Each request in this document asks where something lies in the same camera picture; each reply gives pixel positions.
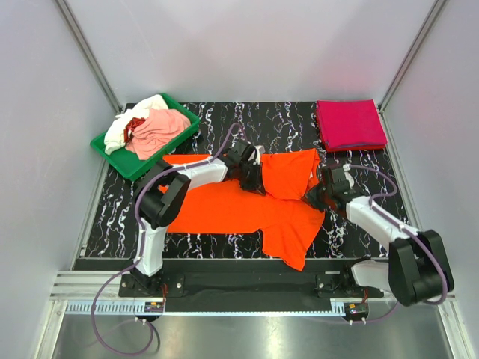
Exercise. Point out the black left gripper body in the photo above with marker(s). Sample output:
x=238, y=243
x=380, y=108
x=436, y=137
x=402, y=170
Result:
x=242, y=167

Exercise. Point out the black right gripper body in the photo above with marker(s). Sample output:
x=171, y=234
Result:
x=330, y=192

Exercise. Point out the orange t-shirt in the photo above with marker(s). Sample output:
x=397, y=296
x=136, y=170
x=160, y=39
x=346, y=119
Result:
x=288, y=224

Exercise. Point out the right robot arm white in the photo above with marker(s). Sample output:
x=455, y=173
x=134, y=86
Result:
x=417, y=268

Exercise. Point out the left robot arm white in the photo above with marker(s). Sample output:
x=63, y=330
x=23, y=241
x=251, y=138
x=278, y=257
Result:
x=160, y=196

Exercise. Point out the folded red t-shirt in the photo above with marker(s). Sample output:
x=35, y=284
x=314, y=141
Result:
x=359, y=132

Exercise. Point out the folded blue t-shirt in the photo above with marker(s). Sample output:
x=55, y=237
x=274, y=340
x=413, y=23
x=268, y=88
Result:
x=357, y=146

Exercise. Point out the folded magenta t-shirt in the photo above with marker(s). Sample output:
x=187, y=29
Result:
x=345, y=108

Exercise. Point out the pink t-shirt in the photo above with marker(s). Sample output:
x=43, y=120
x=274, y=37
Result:
x=161, y=127

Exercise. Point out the green plastic tray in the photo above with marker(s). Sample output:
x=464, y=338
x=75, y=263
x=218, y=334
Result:
x=127, y=164

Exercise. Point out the red black patterned t-shirt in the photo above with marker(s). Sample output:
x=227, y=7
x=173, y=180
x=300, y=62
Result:
x=130, y=128

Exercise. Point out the white t-shirt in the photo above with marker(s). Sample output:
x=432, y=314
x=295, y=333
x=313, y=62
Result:
x=113, y=139

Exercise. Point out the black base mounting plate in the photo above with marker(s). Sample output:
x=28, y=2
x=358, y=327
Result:
x=246, y=288

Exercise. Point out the aluminium corner post left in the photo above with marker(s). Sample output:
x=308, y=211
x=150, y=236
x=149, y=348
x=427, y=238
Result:
x=81, y=41

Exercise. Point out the aluminium corner post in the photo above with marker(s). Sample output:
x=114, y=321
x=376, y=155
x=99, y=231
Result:
x=81, y=41
x=420, y=38

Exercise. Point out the aluminium corner post right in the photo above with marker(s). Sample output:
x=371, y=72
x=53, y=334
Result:
x=420, y=38

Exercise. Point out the aluminium front rail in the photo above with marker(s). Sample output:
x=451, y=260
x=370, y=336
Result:
x=93, y=290

